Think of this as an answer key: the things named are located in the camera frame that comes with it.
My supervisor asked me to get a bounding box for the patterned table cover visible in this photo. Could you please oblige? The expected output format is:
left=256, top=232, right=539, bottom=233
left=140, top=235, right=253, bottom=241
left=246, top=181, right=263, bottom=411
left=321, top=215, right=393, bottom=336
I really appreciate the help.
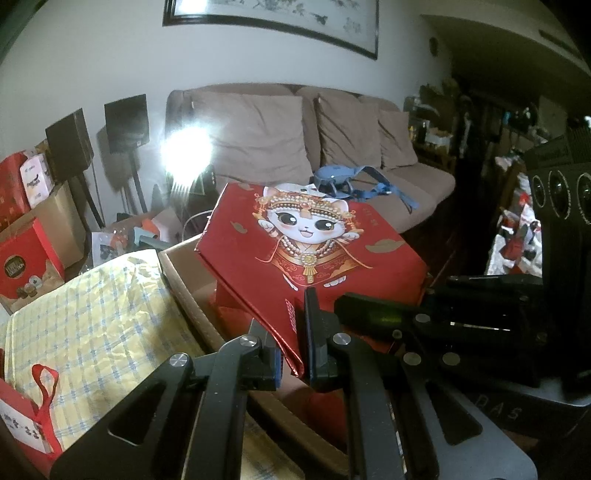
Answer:
left=484, top=154, right=549, bottom=278

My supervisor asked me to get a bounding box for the bright lamp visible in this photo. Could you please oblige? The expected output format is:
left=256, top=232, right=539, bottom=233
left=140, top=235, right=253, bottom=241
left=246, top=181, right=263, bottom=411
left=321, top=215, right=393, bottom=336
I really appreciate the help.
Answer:
left=161, top=126, right=219, bottom=195

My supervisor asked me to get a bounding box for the red cat print bag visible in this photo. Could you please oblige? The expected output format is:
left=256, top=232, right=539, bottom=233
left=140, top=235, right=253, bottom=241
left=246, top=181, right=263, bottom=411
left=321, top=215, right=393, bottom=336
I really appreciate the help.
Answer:
left=193, top=180, right=430, bottom=378

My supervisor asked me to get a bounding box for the brown sofa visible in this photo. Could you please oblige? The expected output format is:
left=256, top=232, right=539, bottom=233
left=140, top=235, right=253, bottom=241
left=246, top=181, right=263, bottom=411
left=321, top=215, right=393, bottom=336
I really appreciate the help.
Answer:
left=164, top=82, right=456, bottom=237

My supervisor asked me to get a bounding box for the small brown cushion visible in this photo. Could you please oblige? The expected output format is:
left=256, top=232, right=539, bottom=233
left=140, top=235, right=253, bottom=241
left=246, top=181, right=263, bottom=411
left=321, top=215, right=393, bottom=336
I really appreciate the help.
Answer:
left=378, top=109, right=419, bottom=170

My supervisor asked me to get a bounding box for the red chocolate gift box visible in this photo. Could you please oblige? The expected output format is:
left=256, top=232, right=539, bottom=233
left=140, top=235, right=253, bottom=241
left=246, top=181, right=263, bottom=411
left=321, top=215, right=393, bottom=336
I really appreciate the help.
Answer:
left=0, top=217, right=66, bottom=302

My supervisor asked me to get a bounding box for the floor clutter pile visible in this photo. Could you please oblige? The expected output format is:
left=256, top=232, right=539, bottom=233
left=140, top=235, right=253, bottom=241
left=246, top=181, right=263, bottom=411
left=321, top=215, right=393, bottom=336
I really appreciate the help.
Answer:
left=89, top=211, right=186, bottom=269

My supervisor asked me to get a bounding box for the large cardboard box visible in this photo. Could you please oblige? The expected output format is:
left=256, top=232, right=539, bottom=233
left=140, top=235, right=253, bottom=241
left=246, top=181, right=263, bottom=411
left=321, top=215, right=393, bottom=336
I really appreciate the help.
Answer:
left=158, top=232, right=445, bottom=463

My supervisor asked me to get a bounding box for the medium brown cushion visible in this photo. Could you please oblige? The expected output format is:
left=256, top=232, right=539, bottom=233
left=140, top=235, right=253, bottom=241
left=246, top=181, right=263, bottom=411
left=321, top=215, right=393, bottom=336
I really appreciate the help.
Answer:
left=315, top=93, right=385, bottom=168

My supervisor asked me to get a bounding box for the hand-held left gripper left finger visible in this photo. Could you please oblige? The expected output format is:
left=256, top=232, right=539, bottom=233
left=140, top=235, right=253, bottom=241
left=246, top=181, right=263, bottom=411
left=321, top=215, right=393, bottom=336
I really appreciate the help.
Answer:
left=50, top=320, right=283, bottom=480

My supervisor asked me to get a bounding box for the red gold gift box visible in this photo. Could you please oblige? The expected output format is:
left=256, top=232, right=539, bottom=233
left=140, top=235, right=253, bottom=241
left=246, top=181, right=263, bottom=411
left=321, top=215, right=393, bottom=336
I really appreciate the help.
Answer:
left=0, top=152, right=31, bottom=228

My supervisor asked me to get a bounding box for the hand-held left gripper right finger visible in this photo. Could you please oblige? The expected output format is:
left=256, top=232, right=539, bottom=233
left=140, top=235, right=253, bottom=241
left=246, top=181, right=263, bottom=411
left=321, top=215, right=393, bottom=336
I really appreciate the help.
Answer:
left=303, top=287, right=539, bottom=480

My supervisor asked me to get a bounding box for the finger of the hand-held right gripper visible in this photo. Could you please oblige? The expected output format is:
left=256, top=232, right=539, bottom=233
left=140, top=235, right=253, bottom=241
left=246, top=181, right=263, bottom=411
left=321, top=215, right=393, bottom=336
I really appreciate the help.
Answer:
left=334, top=292, right=546, bottom=385
left=428, top=274, right=546, bottom=302

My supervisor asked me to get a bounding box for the white cable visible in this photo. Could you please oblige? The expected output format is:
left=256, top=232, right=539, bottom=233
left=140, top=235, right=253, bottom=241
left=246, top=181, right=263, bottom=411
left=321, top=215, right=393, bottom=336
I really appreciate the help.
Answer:
left=181, top=209, right=216, bottom=241

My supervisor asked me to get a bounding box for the cluttered shelf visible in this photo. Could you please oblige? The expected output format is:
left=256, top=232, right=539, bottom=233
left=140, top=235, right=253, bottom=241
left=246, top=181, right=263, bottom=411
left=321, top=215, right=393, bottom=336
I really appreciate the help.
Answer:
left=403, top=82, right=591, bottom=186

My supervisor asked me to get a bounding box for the yellow plaid tablecloth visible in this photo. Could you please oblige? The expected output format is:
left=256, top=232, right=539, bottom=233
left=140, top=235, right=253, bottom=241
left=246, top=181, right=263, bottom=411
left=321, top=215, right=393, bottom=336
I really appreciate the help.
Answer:
left=0, top=248, right=297, bottom=480

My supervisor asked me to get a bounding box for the large brown cushion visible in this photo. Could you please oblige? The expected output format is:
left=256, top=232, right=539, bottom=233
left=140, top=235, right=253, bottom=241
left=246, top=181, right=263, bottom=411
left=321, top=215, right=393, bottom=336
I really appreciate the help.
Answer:
left=191, top=89, right=313, bottom=186

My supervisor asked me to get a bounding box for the white pink tissue box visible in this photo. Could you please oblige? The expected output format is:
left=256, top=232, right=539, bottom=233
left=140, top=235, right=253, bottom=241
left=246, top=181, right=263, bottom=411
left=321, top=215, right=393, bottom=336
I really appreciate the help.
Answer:
left=18, top=154, right=53, bottom=209

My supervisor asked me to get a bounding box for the brown cardboard carton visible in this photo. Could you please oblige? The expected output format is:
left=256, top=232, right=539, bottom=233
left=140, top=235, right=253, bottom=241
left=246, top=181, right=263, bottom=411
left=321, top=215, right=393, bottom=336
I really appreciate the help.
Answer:
left=0, top=181, right=89, bottom=278

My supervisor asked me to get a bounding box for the blue strap harness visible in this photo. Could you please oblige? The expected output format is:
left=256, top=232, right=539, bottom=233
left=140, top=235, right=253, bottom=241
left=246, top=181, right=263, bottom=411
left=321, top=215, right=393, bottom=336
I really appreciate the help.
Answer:
left=312, top=164, right=419, bottom=215

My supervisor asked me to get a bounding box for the red paper gift bag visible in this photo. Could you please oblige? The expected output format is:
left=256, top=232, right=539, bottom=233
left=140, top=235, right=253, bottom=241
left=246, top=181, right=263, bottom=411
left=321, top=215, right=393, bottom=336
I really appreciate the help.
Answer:
left=0, top=363, right=64, bottom=477

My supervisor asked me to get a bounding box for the framed ink painting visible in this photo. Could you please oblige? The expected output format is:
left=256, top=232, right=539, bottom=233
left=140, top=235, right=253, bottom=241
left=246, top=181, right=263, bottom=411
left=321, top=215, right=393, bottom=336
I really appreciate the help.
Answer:
left=161, top=0, right=380, bottom=61

